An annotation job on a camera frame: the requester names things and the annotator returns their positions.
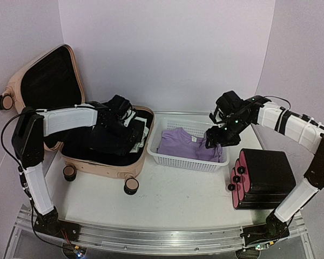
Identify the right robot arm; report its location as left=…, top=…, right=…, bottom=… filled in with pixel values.
left=206, top=91, right=324, bottom=241

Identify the white plastic mesh basket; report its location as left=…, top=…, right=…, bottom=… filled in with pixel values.
left=147, top=117, right=230, bottom=172

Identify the pink hard-shell suitcase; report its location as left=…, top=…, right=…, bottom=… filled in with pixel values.
left=0, top=44, right=154, bottom=195

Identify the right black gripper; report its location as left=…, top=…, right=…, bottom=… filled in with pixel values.
left=206, top=115, right=251, bottom=149

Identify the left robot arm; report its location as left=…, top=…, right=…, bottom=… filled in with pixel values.
left=11, top=95, right=138, bottom=236

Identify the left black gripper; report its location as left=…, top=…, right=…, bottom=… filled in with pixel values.
left=103, top=118, right=139, bottom=147

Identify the white printed t-shirt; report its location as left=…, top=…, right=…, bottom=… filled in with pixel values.
left=123, top=110, right=149, bottom=153

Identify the black clothing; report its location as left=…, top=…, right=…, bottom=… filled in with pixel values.
left=83, top=100, right=137, bottom=156

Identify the purple shirt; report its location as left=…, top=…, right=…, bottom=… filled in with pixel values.
left=157, top=128, right=222, bottom=162

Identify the black pink tiered rack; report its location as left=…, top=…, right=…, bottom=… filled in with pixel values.
left=227, top=148, right=296, bottom=210

